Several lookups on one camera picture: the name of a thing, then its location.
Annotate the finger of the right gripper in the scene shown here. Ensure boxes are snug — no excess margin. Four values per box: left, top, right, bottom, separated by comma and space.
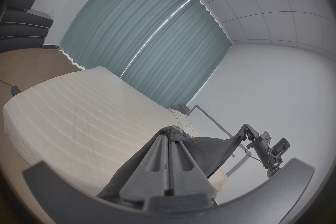
243, 124, 260, 141

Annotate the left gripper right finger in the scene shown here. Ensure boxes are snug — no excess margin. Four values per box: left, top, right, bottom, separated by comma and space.
169, 141, 218, 200

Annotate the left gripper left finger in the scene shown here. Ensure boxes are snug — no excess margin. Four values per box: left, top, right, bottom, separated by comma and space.
119, 134, 169, 200

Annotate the black T-shirt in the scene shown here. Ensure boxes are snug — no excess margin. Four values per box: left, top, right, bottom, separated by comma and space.
96, 124, 247, 201

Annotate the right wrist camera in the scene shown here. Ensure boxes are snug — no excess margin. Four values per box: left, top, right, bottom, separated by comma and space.
259, 132, 272, 144

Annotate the black power adapter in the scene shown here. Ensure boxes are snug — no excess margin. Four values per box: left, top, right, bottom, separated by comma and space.
0, 79, 22, 96

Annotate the grey bedside table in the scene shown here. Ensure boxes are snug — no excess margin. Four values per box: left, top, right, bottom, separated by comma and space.
168, 103, 190, 115

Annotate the bed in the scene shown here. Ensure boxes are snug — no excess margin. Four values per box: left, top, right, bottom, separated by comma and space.
3, 65, 248, 192

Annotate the black chest of drawers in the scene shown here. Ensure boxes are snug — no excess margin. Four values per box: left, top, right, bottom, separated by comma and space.
0, 0, 54, 50

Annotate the white printed pillow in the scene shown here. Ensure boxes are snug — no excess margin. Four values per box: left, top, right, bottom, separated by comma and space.
170, 109, 200, 137

